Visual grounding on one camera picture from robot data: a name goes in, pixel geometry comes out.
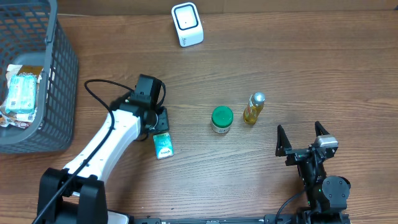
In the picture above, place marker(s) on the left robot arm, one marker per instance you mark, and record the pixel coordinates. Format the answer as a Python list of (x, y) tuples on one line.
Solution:
[(76, 193)]

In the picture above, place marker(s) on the yellow liquid bottle silver cap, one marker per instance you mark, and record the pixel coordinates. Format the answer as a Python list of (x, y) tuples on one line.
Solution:
[(254, 107)]

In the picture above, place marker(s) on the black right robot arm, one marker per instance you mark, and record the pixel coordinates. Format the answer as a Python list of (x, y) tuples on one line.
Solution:
[(326, 194)]

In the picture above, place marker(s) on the grey plastic shopping basket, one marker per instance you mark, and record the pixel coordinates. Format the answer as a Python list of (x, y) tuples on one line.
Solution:
[(32, 35)]

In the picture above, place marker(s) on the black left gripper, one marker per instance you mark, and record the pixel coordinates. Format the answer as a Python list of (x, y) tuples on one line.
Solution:
[(164, 121)]

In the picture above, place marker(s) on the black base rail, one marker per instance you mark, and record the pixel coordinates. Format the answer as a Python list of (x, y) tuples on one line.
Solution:
[(267, 219)]

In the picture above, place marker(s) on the teal tissue pack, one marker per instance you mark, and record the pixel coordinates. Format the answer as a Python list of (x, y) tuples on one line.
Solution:
[(21, 96)]

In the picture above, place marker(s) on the green lid white jar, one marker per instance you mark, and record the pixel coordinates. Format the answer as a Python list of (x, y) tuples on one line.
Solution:
[(221, 119)]

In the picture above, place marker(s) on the brown snack packet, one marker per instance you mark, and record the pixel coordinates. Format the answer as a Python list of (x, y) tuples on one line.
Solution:
[(29, 70)]

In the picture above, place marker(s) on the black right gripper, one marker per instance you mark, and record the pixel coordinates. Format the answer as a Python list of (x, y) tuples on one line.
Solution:
[(301, 155)]

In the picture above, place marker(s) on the white barcode scanner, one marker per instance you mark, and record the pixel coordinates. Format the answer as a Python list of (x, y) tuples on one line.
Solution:
[(187, 24)]

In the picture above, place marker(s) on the small teal white box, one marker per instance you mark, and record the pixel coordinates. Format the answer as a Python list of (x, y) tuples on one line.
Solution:
[(163, 145)]

